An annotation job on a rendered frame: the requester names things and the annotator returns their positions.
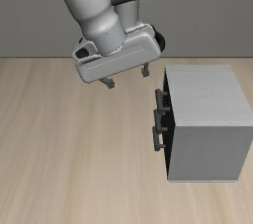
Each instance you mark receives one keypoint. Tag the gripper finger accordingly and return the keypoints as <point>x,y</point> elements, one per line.
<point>145,70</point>
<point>108,82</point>

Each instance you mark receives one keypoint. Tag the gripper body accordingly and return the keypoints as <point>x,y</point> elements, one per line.
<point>122,57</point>

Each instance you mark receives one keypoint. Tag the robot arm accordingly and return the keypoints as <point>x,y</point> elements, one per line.
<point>89,7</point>

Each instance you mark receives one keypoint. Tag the grey cabinet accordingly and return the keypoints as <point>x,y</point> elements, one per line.
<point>204,119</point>

